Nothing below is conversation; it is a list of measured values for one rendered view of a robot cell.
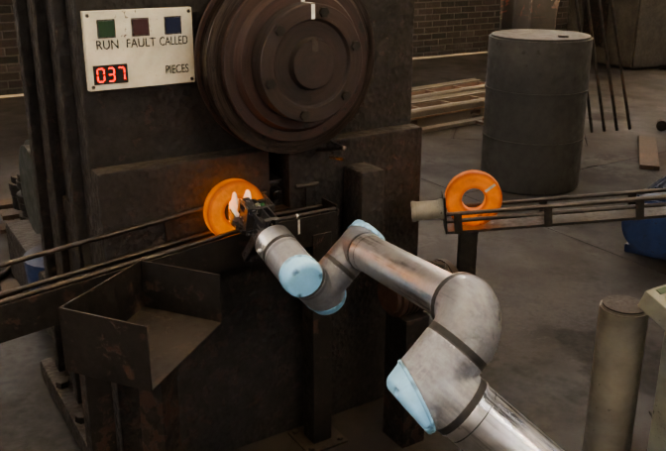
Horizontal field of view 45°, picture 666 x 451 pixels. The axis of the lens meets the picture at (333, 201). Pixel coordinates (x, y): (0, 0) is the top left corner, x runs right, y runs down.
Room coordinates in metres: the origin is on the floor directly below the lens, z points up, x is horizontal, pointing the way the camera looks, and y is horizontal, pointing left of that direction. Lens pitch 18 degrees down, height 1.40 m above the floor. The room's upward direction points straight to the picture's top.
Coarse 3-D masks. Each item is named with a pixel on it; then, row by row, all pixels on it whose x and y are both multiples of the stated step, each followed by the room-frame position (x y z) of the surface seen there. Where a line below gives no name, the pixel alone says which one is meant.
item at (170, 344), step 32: (96, 288) 1.50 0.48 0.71; (128, 288) 1.59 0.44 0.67; (160, 288) 1.62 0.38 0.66; (192, 288) 1.59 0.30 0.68; (64, 320) 1.40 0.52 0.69; (96, 320) 1.37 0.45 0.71; (128, 320) 1.58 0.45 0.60; (160, 320) 1.57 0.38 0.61; (192, 320) 1.57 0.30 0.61; (64, 352) 1.40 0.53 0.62; (96, 352) 1.37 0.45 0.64; (128, 352) 1.34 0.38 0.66; (160, 352) 1.45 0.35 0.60; (128, 384) 1.34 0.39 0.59; (160, 384) 1.46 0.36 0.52; (160, 416) 1.47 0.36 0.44; (160, 448) 1.47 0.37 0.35
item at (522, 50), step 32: (512, 32) 4.75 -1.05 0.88; (544, 32) 4.75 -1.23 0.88; (576, 32) 4.76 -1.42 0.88; (512, 64) 4.43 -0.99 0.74; (544, 64) 4.36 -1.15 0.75; (576, 64) 4.39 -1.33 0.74; (512, 96) 4.42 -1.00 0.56; (544, 96) 4.35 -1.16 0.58; (576, 96) 4.41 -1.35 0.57; (512, 128) 4.41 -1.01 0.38; (544, 128) 4.36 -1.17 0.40; (576, 128) 4.43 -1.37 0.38; (512, 160) 4.40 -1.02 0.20; (544, 160) 4.36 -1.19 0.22; (576, 160) 4.45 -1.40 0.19; (512, 192) 4.41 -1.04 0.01; (544, 192) 4.36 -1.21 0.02
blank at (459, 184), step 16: (464, 176) 2.12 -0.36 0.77; (480, 176) 2.12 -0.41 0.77; (448, 192) 2.12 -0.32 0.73; (464, 192) 2.12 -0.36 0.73; (496, 192) 2.11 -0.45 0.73; (448, 208) 2.12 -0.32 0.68; (464, 208) 2.12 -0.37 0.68; (480, 208) 2.12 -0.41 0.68; (464, 224) 2.12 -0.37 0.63; (480, 224) 2.12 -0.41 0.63
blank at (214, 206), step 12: (228, 180) 1.91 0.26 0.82; (240, 180) 1.91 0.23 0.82; (216, 192) 1.88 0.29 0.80; (228, 192) 1.89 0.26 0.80; (240, 192) 1.91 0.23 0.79; (252, 192) 1.93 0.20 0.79; (204, 204) 1.89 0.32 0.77; (216, 204) 1.88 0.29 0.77; (204, 216) 1.88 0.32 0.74; (216, 216) 1.87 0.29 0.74; (216, 228) 1.87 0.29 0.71; (228, 228) 1.89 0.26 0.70
